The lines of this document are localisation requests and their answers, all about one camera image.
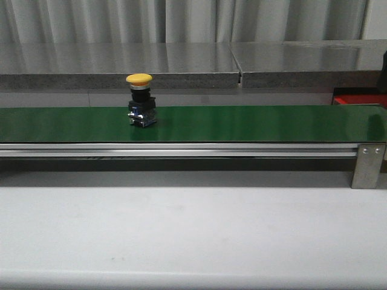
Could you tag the yellow mushroom push button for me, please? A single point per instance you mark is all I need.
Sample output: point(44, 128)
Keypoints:
point(142, 106)

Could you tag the red plastic tray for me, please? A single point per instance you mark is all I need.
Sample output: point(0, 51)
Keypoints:
point(360, 100)

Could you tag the green conveyor belt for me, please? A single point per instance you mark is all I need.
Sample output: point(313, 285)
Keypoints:
point(299, 124)

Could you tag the left grey stone slab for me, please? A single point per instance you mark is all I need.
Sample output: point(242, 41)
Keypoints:
point(86, 66)

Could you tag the grey pleated curtain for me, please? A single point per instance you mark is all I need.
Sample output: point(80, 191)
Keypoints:
point(179, 21)

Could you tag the aluminium conveyor side rail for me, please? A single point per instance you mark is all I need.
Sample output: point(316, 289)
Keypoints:
point(176, 150)

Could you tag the steel conveyor support bracket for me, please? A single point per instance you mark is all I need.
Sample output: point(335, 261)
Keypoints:
point(368, 164)

